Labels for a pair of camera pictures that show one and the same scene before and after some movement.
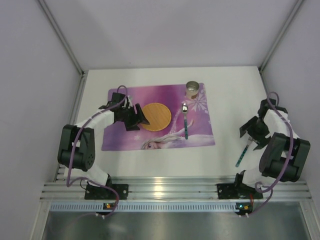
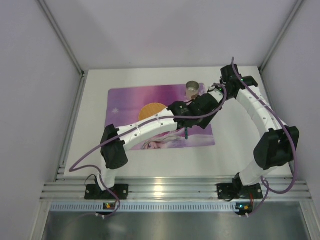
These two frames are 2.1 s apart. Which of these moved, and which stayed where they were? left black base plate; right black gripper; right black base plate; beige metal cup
Moved: right black gripper
Stayed: beige metal cup; left black base plate; right black base plate
